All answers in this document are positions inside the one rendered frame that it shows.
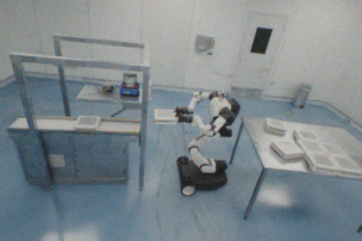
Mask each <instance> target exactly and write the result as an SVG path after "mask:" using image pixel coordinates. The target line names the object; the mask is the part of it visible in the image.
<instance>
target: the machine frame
mask: <svg viewBox="0 0 362 241"><path fill-rule="evenodd" d="M60 40H64V41H71V42H84V43H91V44H103V45H116V46H123V47H129V48H136V49H144V64H138V63H130V62H116V61H101V60H95V59H79V58H72V57H63V56H62V51H61V43H60ZM53 44H54V50H55V54H56V56H50V55H35V54H27V53H10V60H11V64H12V66H13V71H14V75H15V78H16V83H17V86H18V89H19V95H20V98H21V100H22V103H23V110H24V112H25V115H26V120H27V124H28V129H29V132H30V134H31V137H32V144H33V146H34V150H35V153H36V157H37V163H38V166H39V168H40V174H41V178H42V180H43V185H44V187H45V188H47V189H46V192H51V188H50V186H51V180H50V177H49V174H48V167H47V163H46V158H45V155H44V151H43V145H42V142H41V140H40V132H39V130H38V127H37V121H36V117H35V111H34V108H33V105H32V98H31V95H30V91H29V89H28V84H27V79H26V76H25V70H24V68H23V63H22V62H30V63H38V64H54V65H57V69H58V73H59V78H60V81H61V93H62V97H63V101H64V109H65V116H71V114H70V108H69V95H68V91H67V86H66V77H65V69H64V66H77V67H93V68H101V69H109V70H124V71H140V72H143V80H142V113H141V145H140V162H139V191H142V190H143V187H144V175H145V141H146V129H147V116H148V94H149V44H142V43H136V42H128V41H122V40H105V39H98V38H91V37H85V36H67V35H61V34H55V33H53Z"/></svg>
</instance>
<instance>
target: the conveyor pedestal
mask: <svg viewBox="0 0 362 241"><path fill-rule="evenodd" d="M13 140H14V144H15V148H16V152H17V154H18V156H19V161H20V164H21V167H22V170H23V173H24V176H25V180H28V183H29V184H30V185H43V180H42V178H41V174H40V168H39V166H38V163H37V157H36V153H35V150H34V146H33V144H32V140H23V141H22V142H18V140H15V139H13ZM41 142H42V145H43V151H44V155H45V158H46V163H47V167H48V174H49V177H50V180H51V185H96V184H127V181H128V171H129V142H123V144H119V142H87V141H76V142H72V143H68V142H64V141H41Z"/></svg>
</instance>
